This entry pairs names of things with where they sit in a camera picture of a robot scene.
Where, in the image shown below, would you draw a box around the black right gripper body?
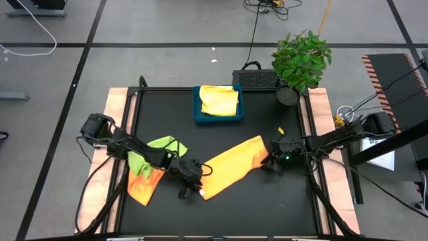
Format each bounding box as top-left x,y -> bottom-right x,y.
266,138 -> 306,169

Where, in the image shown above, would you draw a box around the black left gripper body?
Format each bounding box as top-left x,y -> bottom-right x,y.
170,158 -> 205,189

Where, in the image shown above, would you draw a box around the green microfiber towel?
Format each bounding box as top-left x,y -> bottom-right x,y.
128,135 -> 189,178

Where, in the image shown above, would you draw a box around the orange microfiber towel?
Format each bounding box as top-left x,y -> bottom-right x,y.
199,135 -> 270,201
126,167 -> 167,207

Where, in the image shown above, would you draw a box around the yellow microfiber towel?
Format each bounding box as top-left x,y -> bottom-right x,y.
199,84 -> 240,117

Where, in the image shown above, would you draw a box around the black plant pot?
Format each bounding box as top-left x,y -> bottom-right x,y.
275,86 -> 301,107

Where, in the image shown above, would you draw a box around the wooden table side panel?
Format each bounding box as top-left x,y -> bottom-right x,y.
307,88 -> 361,235
75,87 -> 138,234

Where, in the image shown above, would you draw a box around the teal plastic bin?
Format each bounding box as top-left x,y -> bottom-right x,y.
192,84 -> 244,123

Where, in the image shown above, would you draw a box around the black mesh computer case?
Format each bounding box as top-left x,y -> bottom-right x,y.
232,69 -> 282,90

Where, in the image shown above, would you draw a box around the green leafy plant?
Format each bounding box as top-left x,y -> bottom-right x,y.
271,29 -> 332,94

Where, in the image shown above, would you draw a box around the black hazard-striped mat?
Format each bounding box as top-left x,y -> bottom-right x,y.
362,53 -> 428,161

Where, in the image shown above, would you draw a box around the grey floor bar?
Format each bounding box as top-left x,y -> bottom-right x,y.
0,92 -> 31,102

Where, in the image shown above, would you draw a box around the grey furniture foot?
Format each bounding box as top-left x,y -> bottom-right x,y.
5,0 -> 68,18

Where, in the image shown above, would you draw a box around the white coiled cable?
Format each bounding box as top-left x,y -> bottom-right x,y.
336,105 -> 355,118

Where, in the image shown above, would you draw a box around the black table frame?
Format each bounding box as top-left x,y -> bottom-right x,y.
113,86 -> 330,237

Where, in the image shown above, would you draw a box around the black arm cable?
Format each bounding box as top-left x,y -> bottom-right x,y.
326,157 -> 428,219
75,137 -> 116,234

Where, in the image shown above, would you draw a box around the black camera stand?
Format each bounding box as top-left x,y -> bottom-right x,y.
346,118 -> 428,206

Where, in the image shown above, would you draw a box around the black floor cable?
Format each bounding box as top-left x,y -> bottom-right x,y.
243,6 -> 262,71

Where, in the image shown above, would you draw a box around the orange floor cable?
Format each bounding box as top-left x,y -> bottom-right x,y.
317,0 -> 332,37

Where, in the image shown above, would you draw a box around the black cable bundle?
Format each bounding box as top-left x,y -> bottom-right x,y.
243,0 -> 304,21

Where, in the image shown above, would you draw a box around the white floor cable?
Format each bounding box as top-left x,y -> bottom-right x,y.
0,0 -> 58,57

